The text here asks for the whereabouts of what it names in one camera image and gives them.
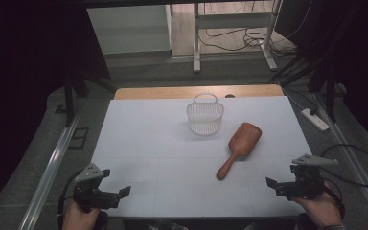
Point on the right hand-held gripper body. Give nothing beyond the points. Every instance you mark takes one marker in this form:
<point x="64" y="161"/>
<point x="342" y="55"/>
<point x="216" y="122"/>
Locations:
<point x="305" y="185"/>

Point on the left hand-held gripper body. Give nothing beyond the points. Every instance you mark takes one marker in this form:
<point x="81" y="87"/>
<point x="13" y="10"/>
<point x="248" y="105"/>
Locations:
<point x="89" y="191"/>

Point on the wooden hairbrush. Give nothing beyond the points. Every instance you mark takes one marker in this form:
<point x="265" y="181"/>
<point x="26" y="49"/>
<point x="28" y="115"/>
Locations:
<point x="244" y="140"/>

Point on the white plastic basket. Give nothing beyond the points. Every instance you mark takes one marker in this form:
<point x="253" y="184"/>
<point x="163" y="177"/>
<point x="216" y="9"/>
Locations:
<point x="204" y="121"/>

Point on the person's left hand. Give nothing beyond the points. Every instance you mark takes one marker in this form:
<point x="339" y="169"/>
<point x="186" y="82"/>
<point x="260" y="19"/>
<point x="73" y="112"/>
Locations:
<point x="80" y="220"/>

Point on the person's right hand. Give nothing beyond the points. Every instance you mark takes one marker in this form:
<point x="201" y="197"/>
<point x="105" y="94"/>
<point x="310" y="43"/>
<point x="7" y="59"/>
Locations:
<point x="322" y="211"/>

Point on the black floor socket plates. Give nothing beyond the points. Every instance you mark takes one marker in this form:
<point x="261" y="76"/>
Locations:
<point x="79" y="138"/>

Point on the person's plaid clothing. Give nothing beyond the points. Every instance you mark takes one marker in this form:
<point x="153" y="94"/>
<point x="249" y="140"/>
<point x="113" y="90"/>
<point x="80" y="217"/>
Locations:
<point x="169" y="226"/>

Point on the white table mat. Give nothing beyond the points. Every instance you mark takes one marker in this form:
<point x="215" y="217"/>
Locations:
<point x="156" y="143"/>

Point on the white power strip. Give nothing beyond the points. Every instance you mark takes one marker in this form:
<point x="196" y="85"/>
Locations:
<point x="315" y="119"/>

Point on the black tripod stand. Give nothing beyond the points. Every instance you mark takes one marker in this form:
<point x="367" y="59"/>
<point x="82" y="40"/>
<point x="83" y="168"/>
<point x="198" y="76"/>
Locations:
<point x="68" y="102"/>
<point x="331" y="96"/>

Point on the dark table grommet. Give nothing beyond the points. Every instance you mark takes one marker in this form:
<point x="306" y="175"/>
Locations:
<point x="229" y="95"/>

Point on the dark curtain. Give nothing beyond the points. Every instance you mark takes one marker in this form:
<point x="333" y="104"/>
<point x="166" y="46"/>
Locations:
<point x="19" y="64"/>
<point x="364" y="64"/>

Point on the white panel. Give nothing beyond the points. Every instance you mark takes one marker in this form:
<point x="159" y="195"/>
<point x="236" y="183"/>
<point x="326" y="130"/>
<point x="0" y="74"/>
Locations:
<point x="127" y="28"/>

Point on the white metal desk frame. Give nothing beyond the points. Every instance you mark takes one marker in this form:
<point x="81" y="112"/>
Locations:
<point x="233" y="20"/>

